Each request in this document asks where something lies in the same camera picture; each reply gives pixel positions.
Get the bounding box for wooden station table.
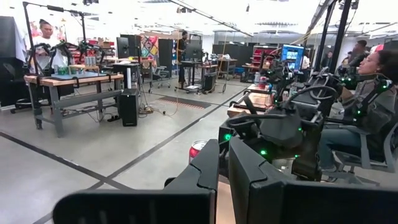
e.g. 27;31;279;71
226;90;277;119

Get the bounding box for red shelving unit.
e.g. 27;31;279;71
251;45;282;68

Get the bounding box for black standing desk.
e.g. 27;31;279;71
174;42;218;94

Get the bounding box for person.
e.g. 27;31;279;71
176;30;190;88
347;39;369;68
322;50;334;70
30;18;68;74
317;49;398;174

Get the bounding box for black right elbow cable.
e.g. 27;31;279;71
285;84;339;108

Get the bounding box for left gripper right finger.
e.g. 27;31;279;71
228;136;398;224

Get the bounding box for blue screen monitor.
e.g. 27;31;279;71
280;44;305;72

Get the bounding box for red Fanta can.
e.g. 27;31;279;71
188;139;208;165

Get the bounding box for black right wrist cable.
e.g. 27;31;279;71
226;112;292;128

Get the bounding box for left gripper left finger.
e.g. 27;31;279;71
52;138;220;224

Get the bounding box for black computer tower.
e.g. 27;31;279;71
119;88;140;128

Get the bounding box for grey office chair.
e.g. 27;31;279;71
323;123;398;187

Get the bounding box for black partition panel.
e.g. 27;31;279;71
158;38;174;72

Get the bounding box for dark floor mat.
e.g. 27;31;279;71
157;95;213;110

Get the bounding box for black metal pole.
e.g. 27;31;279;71
328;0;354;74
313;0;336;73

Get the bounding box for colourful patterned panel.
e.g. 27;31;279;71
140;34;160;68

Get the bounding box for black overhead camera frame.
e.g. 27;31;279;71
22;1;88;75

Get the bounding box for black monitor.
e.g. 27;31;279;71
116;36;130;60

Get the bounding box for wooden top workbench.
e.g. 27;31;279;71
24;71;124;139

